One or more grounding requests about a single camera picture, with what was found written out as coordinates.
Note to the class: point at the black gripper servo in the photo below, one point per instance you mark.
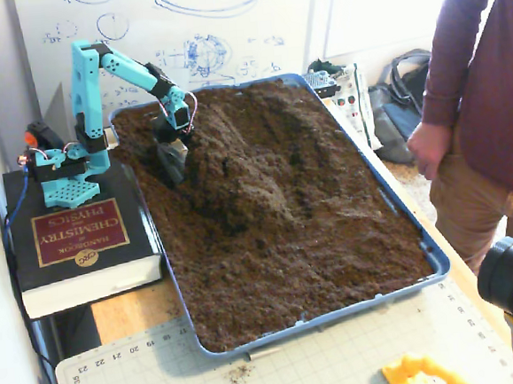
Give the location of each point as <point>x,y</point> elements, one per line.
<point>166,136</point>

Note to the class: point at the brown soil heap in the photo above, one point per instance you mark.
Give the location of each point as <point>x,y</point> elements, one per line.
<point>288,252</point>

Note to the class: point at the maroon sleeved person forearm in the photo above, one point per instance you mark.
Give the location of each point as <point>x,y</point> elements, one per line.
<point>446,66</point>

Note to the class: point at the teal robot arm with base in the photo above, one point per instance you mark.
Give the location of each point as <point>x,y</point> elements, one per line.
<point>84,90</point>

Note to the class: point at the person right hand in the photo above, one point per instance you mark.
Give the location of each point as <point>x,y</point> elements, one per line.
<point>428,147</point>

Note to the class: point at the orange black round object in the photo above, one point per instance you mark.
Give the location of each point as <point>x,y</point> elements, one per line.
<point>45,133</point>

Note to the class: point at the black chemistry physics handbook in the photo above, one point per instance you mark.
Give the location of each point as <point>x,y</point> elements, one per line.
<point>80,268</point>

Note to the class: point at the whiteboard with blue sketches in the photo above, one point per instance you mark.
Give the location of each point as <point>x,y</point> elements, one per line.
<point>225,16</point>

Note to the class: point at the perforated black electronics box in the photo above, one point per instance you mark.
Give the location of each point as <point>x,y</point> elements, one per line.
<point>321,82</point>

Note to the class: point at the white electronics board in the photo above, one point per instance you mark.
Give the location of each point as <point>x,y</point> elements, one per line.
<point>356,104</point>

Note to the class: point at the small wooden stick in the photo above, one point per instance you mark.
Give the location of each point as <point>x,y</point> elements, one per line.
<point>265,353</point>

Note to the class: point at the spilled soil crumbs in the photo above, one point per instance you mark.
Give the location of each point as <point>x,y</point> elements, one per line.
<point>242,373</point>

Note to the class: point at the grey backpack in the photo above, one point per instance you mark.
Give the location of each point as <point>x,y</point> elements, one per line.
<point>395,119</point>

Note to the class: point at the pale green cutting mat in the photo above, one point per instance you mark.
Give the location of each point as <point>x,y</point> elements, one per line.
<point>297,366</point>

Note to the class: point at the blue plastic tray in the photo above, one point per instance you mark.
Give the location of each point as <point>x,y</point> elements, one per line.
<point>440,271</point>

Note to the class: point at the tan trousers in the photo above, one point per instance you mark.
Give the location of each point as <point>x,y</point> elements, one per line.
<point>471,215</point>

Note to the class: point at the yellow plastic part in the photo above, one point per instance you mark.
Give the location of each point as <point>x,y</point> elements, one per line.
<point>413,375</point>

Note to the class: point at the maroon shirt torso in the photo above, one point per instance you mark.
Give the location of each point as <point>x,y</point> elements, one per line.
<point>499,115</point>

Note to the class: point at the black camera lens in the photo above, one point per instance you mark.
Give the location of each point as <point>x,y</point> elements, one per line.
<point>507,274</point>

